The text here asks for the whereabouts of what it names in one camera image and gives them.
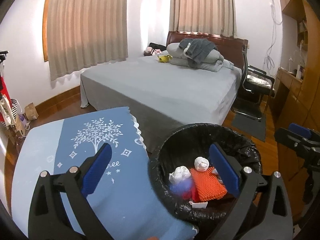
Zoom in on beige curtain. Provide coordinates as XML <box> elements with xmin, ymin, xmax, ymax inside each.
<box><xmin>169</xmin><ymin>0</ymin><xmax>236</xmax><ymax>37</ymax></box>
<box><xmin>47</xmin><ymin>0</ymin><xmax>128</xmax><ymax>80</ymax></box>

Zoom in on blue plastic bag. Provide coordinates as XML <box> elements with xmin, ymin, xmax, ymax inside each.
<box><xmin>169</xmin><ymin>177</ymin><xmax>194</xmax><ymax>196</ymax></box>

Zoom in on dark floor mat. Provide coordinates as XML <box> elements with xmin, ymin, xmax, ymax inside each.
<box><xmin>231</xmin><ymin>114</ymin><xmax>266</xmax><ymax>142</ymax></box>

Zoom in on pink items by bed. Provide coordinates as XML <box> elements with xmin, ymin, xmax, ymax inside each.
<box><xmin>143</xmin><ymin>42</ymin><xmax>167</xmax><ymax>56</ymax></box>

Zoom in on wooden coat rack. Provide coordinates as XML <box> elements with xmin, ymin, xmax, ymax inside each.
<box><xmin>1</xmin><ymin>50</ymin><xmax>24</xmax><ymax>153</ymax></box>

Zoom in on orange foam net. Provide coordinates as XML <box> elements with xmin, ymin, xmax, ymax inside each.
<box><xmin>190</xmin><ymin>166</ymin><xmax>227</xmax><ymax>203</ymax></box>

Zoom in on yellow plush toy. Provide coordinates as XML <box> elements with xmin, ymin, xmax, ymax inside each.
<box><xmin>157</xmin><ymin>55</ymin><xmax>172</xmax><ymax>63</ymax></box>

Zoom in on black lined trash bin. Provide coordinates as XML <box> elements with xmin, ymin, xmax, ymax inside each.
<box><xmin>148</xmin><ymin>124</ymin><xmax>263</xmax><ymax>225</ymax></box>

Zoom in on left beige curtain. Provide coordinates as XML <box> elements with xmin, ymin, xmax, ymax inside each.
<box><xmin>47</xmin><ymin>0</ymin><xmax>128</xmax><ymax>80</ymax></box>

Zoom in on white medicine box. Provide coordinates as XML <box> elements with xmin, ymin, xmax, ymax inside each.
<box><xmin>189</xmin><ymin>200</ymin><xmax>208</xmax><ymax>209</ymax></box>

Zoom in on black metal chair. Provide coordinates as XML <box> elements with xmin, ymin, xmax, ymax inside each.
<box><xmin>231</xmin><ymin>45</ymin><xmax>275</xmax><ymax>121</ymax></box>

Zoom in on red hanging bag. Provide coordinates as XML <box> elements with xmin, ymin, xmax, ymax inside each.
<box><xmin>0</xmin><ymin>76</ymin><xmax>12</xmax><ymax>123</ymax></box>

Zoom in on right beige curtain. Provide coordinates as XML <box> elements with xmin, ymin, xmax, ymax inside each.
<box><xmin>169</xmin><ymin>0</ymin><xmax>236</xmax><ymax>37</ymax></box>

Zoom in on wooden cabinet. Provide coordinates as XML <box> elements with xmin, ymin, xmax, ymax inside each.
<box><xmin>272</xmin><ymin>0</ymin><xmax>319</xmax><ymax>222</ymax></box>

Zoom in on folded grey blankets pile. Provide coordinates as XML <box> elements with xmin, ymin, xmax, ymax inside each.
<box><xmin>167</xmin><ymin>38</ymin><xmax>235</xmax><ymax>72</ymax></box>

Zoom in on bed with grey sheet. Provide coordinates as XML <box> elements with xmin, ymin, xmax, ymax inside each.
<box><xmin>80</xmin><ymin>56</ymin><xmax>241</xmax><ymax>152</ymax></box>

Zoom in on canvas tote bag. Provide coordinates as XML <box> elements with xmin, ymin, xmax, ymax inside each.
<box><xmin>1</xmin><ymin>95</ymin><xmax>15</xmax><ymax>126</ymax></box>

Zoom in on brown paper bag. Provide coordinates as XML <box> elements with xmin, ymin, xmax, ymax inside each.
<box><xmin>24</xmin><ymin>102</ymin><xmax>39</xmax><ymax>121</ymax></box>

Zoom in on white tissue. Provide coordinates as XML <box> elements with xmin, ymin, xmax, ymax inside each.
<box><xmin>169</xmin><ymin>166</ymin><xmax>191</xmax><ymax>185</ymax></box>

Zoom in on red cloth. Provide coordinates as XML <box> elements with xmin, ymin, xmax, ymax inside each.
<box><xmin>181</xmin><ymin>189</ymin><xmax>200</xmax><ymax>203</ymax></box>

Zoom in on striped bag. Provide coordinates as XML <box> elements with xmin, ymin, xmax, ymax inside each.
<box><xmin>11</xmin><ymin>99</ymin><xmax>23</xmax><ymax>121</ymax></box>

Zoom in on white wall cables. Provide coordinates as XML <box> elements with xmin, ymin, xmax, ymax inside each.
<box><xmin>263</xmin><ymin>0</ymin><xmax>282</xmax><ymax>77</ymax></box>

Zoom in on wooden headboard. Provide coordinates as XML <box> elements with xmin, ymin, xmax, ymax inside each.
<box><xmin>166</xmin><ymin>31</ymin><xmax>249</xmax><ymax>70</ymax></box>

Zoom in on blue tree-pattern table cloth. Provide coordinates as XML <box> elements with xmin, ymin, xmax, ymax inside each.
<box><xmin>11</xmin><ymin>107</ymin><xmax>198</xmax><ymax>239</ymax></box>

